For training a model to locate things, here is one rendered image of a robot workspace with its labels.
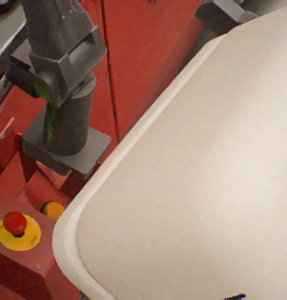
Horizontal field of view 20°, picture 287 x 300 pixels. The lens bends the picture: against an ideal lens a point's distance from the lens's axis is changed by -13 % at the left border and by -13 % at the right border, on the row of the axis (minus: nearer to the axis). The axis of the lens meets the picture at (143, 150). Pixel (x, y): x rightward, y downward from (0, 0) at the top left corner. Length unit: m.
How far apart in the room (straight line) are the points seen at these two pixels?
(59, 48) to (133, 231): 0.55
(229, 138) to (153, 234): 0.05
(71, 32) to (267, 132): 0.58
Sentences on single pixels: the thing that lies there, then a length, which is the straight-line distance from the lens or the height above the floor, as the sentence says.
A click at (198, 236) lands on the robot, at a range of 0.33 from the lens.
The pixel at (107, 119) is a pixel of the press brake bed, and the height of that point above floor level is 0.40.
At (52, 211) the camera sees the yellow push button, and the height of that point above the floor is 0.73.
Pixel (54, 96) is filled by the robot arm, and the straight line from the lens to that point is 0.94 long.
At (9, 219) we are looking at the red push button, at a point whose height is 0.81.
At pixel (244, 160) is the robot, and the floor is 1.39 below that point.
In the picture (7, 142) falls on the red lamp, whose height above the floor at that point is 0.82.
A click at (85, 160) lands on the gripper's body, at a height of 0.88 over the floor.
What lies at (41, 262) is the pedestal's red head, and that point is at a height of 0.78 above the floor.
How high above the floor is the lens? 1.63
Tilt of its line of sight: 45 degrees down
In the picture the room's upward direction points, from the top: 7 degrees counter-clockwise
